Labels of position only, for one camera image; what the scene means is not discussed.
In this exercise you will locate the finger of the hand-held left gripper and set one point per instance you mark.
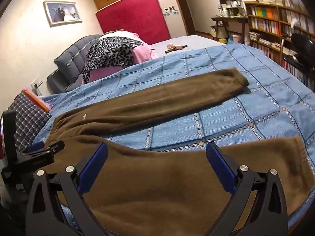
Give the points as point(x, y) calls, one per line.
point(44, 148)

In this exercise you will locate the plaid cloth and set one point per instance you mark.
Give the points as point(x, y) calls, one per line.
point(27, 120)

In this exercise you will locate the orange cloth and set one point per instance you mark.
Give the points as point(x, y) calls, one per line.
point(38, 99)

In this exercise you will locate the framed wall photo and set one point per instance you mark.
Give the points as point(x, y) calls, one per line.
point(63, 12)

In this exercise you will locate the white wall socket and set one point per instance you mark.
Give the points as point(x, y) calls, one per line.
point(36, 83)

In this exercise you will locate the grey padded headboard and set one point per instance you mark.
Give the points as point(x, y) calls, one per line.
point(69, 59)

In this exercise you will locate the pink bin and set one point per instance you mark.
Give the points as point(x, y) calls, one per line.
point(237, 39)

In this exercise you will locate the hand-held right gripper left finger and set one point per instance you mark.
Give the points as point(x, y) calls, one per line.
point(94, 167)

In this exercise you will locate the small wooden shelf unit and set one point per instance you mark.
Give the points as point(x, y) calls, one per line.
point(231, 5)

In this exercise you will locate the leopard print cloth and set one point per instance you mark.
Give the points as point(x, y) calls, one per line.
point(110, 51)

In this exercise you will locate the brown fleece blanket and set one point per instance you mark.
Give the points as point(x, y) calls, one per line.
point(147, 189)

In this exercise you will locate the wooden bookshelf with books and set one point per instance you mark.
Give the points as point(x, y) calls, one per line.
point(268, 24)

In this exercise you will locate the wooden door frame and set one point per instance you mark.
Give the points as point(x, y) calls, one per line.
point(184, 9)

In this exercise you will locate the blue checked blanket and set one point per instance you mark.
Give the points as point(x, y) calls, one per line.
point(246, 118)

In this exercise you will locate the wooden desk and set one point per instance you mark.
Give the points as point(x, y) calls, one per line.
point(233, 21)

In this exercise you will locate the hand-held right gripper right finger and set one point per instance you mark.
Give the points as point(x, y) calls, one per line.
point(221, 164)

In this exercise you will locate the black office chair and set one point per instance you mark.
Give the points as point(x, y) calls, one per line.
point(301, 44)

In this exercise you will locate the red curtain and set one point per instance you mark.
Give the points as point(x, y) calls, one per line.
point(133, 17)

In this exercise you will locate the pink hair dryer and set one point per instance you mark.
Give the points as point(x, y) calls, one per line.
point(172, 46)

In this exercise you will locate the light grey bed sheet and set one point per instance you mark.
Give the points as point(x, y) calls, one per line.
point(196, 43)

